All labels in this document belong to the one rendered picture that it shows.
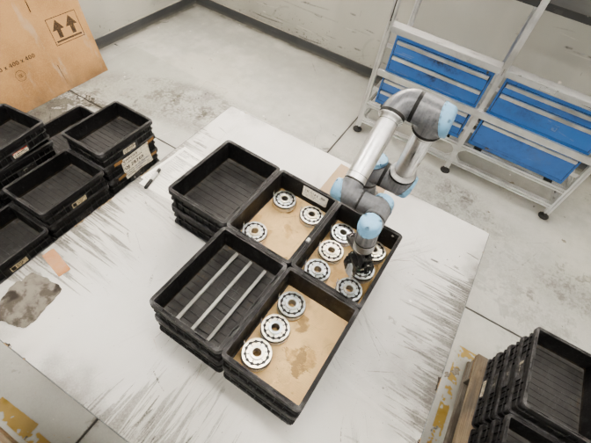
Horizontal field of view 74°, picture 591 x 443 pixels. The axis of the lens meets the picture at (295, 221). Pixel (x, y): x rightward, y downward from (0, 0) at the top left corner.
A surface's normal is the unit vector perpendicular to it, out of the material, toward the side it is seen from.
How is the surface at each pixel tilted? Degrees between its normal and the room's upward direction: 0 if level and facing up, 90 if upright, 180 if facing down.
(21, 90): 73
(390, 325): 0
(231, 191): 0
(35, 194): 0
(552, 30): 90
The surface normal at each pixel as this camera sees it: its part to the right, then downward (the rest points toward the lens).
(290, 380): 0.13, -0.61
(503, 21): -0.51, 0.64
